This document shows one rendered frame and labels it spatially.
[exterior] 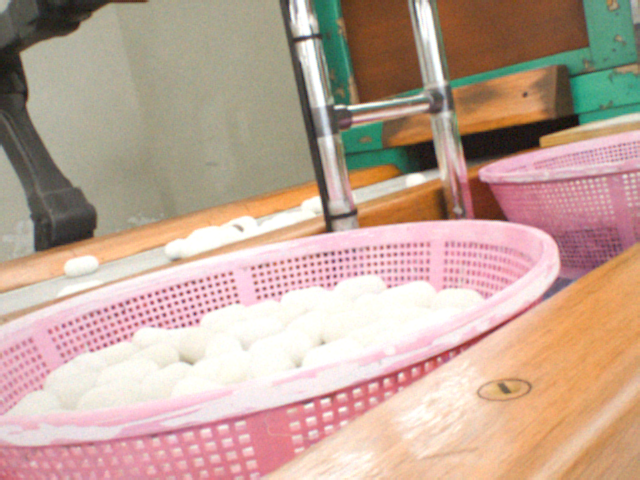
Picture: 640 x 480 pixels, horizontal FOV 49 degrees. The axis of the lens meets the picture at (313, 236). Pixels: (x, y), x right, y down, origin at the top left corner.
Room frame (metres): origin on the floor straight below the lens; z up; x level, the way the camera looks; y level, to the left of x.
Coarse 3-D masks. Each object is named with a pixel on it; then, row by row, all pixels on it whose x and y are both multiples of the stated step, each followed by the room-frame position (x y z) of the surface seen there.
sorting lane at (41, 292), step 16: (432, 176) 1.05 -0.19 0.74; (368, 192) 1.00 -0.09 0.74; (384, 192) 0.95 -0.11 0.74; (144, 256) 0.79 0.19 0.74; (160, 256) 0.76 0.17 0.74; (96, 272) 0.73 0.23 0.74; (112, 272) 0.71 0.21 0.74; (128, 272) 0.68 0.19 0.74; (32, 288) 0.71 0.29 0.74; (48, 288) 0.69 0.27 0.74; (0, 304) 0.64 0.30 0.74; (16, 304) 0.62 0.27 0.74; (32, 304) 0.60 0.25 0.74
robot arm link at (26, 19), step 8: (24, 0) 0.97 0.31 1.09; (32, 0) 0.95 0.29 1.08; (40, 0) 0.95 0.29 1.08; (16, 8) 0.99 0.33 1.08; (24, 8) 0.97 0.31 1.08; (32, 8) 0.95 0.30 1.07; (40, 8) 0.95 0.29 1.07; (48, 8) 0.96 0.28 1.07; (24, 16) 0.97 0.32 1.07; (32, 16) 0.96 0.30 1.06; (40, 16) 0.95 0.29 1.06; (48, 16) 0.96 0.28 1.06; (56, 16) 0.97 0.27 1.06; (88, 16) 1.00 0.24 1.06; (24, 24) 0.98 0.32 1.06
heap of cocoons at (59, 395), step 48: (336, 288) 0.39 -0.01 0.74; (384, 288) 0.39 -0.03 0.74; (432, 288) 0.36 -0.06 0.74; (144, 336) 0.38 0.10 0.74; (192, 336) 0.35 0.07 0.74; (240, 336) 0.34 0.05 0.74; (288, 336) 0.31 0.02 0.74; (336, 336) 0.32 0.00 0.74; (384, 336) 0.28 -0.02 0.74; (48, 384) 0.33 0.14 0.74; (96, 384) 0.31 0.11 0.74; (144, 384) 0.29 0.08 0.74; (192, 384) 0.27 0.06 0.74; (192, 432) 0.24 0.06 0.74
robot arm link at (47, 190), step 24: (0, 72) 1.17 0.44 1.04; (0, 96) 1.14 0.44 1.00; (0, 120) 1.12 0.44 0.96; (24, 120) 1.13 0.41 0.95; (0, 144) 1.14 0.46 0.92; (24, 144) 1.11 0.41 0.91; (24, 168) 1.09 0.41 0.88; (48, 168) 1.10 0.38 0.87; (48, 192) 1.07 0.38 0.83; (72, 192) 1.08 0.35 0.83; (48, 216) 1.05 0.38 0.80; (72, 216) 1.06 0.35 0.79
